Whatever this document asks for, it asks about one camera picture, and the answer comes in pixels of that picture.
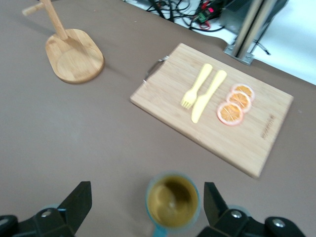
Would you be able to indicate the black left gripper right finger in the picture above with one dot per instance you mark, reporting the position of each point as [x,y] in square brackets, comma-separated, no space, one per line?
[218,209]

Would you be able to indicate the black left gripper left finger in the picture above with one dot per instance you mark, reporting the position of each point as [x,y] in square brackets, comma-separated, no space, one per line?
[75,207]

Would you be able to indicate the wooden cutting board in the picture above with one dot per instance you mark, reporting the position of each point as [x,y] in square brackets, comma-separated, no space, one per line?
[222,138]

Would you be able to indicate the orange fruit slice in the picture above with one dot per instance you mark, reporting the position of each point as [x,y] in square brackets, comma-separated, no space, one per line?
[240,100]
[230,114]
[244,88]

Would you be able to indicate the yellow plastic knife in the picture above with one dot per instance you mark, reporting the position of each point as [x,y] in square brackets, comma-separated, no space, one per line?
[207,96]

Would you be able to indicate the yellow plastic fork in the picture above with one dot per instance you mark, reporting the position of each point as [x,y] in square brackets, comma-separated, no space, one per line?
[197,84]

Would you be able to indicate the wooden mug tree stand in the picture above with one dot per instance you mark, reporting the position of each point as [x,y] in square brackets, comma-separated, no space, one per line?
[74,59]

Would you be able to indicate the green circuit board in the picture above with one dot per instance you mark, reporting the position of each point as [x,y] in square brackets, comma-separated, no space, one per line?
[205,16]

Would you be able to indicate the grey metal box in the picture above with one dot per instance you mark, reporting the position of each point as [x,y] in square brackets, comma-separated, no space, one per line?
[234,14]

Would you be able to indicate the aluminium camera mount post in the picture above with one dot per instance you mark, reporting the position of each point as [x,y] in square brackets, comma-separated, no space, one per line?
[249,32]

